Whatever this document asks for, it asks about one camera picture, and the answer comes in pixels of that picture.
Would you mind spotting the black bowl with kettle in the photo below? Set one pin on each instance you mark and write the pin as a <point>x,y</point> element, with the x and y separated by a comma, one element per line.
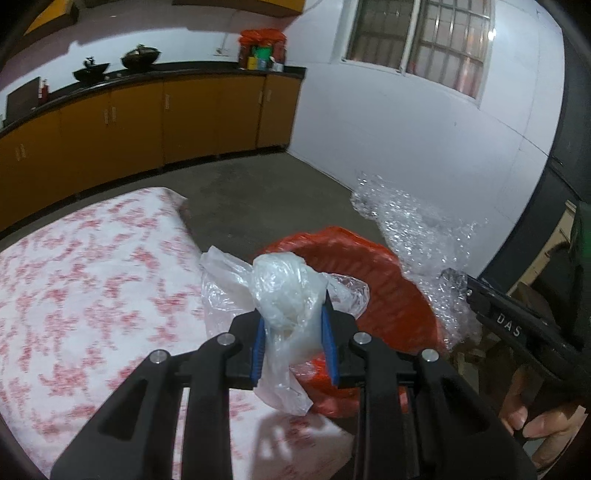
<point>91,71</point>

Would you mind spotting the orange plastic basket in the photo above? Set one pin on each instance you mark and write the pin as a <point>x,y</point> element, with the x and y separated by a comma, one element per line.
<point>401,295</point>

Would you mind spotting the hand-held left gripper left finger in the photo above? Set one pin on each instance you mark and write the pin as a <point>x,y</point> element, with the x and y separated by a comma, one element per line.
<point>259,350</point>

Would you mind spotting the brown cutting board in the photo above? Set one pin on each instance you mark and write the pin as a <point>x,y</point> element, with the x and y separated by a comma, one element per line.
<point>23,99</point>

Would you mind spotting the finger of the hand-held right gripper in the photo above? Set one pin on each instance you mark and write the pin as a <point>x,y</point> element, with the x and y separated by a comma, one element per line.
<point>473,295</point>

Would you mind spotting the black wok with lid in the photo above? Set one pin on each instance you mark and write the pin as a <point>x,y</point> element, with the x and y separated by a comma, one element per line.
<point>141,57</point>

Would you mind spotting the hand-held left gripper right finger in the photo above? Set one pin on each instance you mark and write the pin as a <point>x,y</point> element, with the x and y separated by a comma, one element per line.
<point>330,346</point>

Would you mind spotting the red bottle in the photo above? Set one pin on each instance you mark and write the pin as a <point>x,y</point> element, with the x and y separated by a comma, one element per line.
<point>44,90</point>

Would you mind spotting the clear bubble wrap sheet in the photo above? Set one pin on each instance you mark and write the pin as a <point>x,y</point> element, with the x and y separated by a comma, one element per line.
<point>415,221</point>

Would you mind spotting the brown lower kitchen cabinets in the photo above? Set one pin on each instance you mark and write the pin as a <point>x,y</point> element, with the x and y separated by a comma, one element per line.
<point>184,120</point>

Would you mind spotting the translucent white plastic bag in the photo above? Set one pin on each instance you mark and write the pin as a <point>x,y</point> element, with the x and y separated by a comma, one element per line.
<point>281,286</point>

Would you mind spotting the brown upper wall cabinet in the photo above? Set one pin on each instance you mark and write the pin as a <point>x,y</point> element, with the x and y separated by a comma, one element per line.
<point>51,14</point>
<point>240,5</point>

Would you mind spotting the barred window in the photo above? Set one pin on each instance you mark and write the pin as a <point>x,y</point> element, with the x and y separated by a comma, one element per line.
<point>415,37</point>

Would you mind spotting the person's right hand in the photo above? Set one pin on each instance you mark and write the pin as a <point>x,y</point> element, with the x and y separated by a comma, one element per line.
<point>549,422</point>

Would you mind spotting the green plastic container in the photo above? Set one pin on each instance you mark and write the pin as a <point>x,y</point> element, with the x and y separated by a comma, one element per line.
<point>263,57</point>

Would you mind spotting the black kitchen countertop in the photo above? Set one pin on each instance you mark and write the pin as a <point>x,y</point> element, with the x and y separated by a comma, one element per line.
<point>207,74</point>

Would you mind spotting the orange bag on rack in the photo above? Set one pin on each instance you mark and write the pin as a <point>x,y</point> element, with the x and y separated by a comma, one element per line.
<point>263,37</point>

